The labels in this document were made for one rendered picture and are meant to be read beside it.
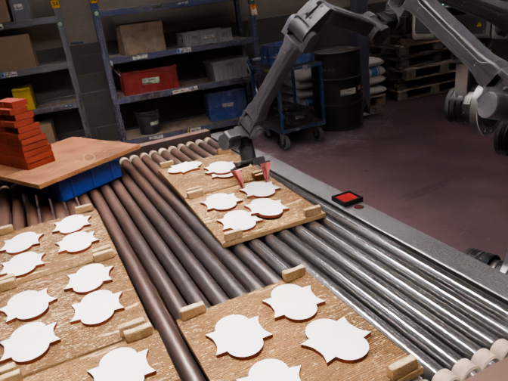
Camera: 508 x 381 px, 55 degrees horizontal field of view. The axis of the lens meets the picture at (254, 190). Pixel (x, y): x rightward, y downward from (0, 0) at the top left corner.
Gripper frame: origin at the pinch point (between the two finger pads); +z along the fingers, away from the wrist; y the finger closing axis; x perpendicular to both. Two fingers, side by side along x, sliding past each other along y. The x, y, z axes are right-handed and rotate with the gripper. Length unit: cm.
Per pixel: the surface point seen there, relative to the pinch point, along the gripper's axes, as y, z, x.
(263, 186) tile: 1.9, 1.6, -3.4
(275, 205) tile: -1.7, 6.9, -21.3
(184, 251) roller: -35.5, 11.6, -27.9
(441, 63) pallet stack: 414, -56, 369
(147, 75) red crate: 39, -118, 413
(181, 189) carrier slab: -24.3, -3.7, 16.0
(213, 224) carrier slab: -23.1, 7.5, -19.6
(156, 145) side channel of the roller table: -20, -24, 82
